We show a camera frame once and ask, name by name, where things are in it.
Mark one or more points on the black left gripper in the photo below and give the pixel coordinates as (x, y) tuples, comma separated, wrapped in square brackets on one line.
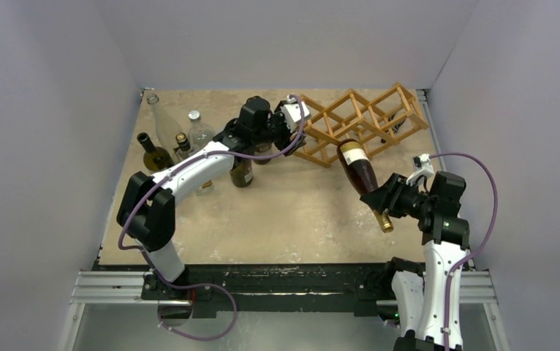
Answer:
[(283, 145)]

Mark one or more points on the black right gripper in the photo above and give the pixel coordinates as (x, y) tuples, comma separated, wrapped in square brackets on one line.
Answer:
[(392, 194)]

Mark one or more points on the brown bottle gold neck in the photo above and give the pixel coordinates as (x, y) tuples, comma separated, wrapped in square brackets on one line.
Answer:
[(357, 166)]

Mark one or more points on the wooden wine rack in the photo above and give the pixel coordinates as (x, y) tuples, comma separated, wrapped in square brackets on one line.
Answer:
[(376, 123)]

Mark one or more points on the clear squat glass bottle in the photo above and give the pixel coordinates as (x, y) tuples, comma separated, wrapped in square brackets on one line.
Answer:
[(200, 133)]

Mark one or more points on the clear tall glass bottle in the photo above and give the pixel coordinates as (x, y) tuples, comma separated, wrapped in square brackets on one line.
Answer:
[(167, 128)]

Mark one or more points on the green bottle cream label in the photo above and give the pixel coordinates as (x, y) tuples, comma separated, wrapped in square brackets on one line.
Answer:
[(155, 158)]

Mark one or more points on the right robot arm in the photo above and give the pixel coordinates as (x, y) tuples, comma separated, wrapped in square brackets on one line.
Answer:
[(428, 301)]

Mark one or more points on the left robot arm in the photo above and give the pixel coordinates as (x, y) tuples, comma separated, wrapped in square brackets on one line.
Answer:
[(147, 210)]

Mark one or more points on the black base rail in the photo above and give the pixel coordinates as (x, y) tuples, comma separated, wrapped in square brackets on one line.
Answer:
[(362, 289)]

